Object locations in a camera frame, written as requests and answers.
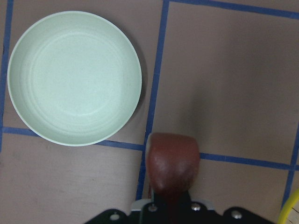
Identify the brown bun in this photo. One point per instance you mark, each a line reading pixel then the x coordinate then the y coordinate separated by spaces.
pixel 172 164

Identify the light green plate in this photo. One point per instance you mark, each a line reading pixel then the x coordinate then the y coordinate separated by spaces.
pixel 74 78

